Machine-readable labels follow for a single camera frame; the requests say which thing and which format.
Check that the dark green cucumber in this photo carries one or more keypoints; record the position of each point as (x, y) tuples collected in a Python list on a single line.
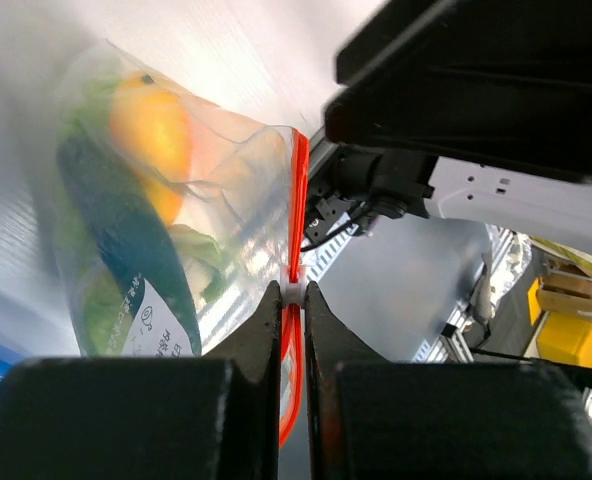
[(128, 234)]

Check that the white cauliflower with leaves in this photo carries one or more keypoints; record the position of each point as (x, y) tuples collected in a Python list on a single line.
[(206, 264)]

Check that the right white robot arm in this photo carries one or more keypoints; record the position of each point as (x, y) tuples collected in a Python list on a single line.
[(396, 181)]

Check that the white slotted cable duct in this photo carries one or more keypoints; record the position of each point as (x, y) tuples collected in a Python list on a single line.
[(320, 260)]

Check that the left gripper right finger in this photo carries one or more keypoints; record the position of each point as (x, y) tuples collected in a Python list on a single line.
[(372, 418)]

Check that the green grape bunch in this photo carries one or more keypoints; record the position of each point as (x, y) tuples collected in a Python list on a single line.
[(82, 106)]

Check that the yellow orange mango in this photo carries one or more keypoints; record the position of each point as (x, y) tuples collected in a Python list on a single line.
[(148, 121)]

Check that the yellow storage bin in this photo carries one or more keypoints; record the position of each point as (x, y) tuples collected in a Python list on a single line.
[(566, 334)]

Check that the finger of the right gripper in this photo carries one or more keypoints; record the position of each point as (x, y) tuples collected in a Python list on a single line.
[(525, 42), (540, 132)]

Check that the clear zip bag orange zipper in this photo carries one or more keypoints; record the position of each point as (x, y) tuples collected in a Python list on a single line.
[(169, 215)]

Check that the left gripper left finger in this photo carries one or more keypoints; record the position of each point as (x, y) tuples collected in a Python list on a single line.
[(209, 417)]

